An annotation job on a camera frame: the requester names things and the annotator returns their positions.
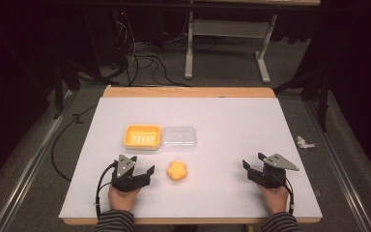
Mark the crumpled white paper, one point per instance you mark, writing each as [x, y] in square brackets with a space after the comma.
[304, 143]

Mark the white metal desk frame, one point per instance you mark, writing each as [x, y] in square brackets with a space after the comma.
[228, 28]

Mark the black metal stand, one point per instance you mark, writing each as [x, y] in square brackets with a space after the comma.
[323, 96]
[59, 93]

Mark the white table mat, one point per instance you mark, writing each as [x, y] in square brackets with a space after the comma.
[222, 135]

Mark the orange soap dish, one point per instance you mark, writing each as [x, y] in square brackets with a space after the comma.
[141, 138]

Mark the wooden table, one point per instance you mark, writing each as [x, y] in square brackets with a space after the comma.
[186, 92]

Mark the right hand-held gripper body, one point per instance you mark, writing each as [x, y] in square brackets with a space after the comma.
[269, 177]

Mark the metal floor rail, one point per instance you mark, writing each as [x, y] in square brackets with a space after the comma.
[338, 151]
[29, 167]

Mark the orange flower-shaped soap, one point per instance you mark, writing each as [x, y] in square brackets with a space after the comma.
[176, 170]

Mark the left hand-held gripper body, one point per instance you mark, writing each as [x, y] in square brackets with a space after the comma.
[125, 182]

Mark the person's right hand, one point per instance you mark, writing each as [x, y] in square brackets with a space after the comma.
[277, 199]

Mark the clear plastic lid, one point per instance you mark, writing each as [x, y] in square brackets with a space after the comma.
[179, 139]

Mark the person's left hand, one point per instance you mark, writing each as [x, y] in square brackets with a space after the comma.
[121, 200]

